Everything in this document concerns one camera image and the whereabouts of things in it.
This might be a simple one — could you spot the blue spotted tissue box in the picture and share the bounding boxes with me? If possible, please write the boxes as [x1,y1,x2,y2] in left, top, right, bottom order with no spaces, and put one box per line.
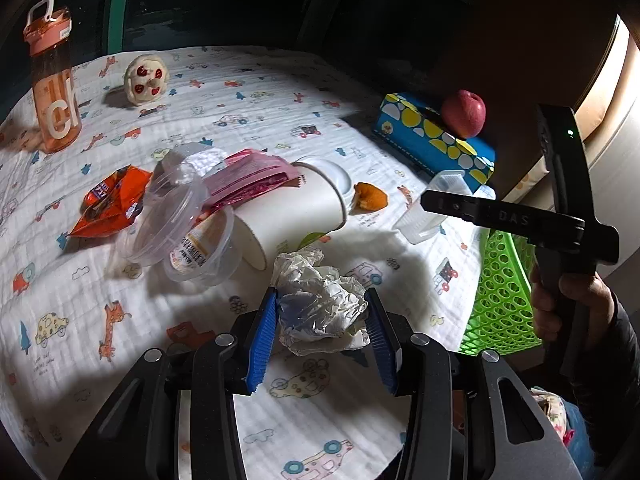
[372,92,496,186]

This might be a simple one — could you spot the small clear plastic container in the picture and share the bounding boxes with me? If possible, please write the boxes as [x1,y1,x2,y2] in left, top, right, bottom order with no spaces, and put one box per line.
[392,170,473,245]

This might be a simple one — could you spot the orange snack wrapper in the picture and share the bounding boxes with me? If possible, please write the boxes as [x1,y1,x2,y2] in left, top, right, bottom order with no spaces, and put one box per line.
[69,165,153,238]

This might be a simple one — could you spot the printed blanket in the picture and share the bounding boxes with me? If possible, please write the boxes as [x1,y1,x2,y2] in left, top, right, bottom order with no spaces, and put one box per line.
[0,45,501,480]

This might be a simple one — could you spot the person's right forearm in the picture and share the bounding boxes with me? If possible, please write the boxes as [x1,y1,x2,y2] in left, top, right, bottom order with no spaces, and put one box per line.
[570,295,640,461]

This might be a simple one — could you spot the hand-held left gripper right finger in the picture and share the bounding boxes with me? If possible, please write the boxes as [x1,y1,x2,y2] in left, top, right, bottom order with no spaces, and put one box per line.
[362,287,586,480]

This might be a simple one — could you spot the red apple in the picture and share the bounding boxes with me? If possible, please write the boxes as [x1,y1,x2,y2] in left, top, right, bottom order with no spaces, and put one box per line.
[441,89,487,139]

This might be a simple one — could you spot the clear plastic bag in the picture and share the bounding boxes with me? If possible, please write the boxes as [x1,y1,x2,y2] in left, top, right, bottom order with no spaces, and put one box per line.
[152,142,228,186]

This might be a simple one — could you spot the orange peel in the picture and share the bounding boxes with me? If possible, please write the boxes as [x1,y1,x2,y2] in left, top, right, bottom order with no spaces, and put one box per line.
[352,181,388,211]

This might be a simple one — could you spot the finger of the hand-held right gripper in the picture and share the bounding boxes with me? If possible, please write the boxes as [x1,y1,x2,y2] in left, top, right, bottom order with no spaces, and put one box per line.
[420,189,586,242]

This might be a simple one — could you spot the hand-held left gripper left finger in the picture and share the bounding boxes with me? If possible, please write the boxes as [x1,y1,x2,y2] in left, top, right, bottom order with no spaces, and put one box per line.
[65,287,281,480]

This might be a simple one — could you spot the green mesh basket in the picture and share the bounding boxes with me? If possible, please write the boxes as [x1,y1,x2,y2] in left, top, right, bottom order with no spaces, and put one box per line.
[459,227,543,356]

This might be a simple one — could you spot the round plush toy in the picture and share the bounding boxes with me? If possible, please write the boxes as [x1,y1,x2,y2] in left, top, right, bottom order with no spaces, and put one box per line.
[122,52,171,107]

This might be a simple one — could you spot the floral cloth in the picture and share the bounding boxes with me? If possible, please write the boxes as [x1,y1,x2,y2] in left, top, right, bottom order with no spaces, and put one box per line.
[530,387,571,446]

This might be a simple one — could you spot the clear labelled plastic cup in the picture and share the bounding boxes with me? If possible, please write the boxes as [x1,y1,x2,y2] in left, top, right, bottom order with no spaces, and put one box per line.
[162,205,243,286]

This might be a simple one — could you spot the orange water bottle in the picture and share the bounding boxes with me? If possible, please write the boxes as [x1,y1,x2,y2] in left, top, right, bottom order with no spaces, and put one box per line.
[22,0,83,155]

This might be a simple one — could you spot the white paper cup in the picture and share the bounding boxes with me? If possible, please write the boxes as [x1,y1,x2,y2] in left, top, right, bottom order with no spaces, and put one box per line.
[235,160,348,271]

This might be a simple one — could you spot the pink snack wrapper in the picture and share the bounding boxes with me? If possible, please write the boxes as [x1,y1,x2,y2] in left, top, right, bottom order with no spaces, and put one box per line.
[200,149,303,216]

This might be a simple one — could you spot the person's right hand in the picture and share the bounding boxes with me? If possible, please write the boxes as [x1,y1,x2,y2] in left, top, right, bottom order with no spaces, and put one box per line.
[529,262,618,343]

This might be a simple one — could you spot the clear round plastic lid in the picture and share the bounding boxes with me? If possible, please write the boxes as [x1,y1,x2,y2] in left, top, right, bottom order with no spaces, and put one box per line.
[122,180,208,267]

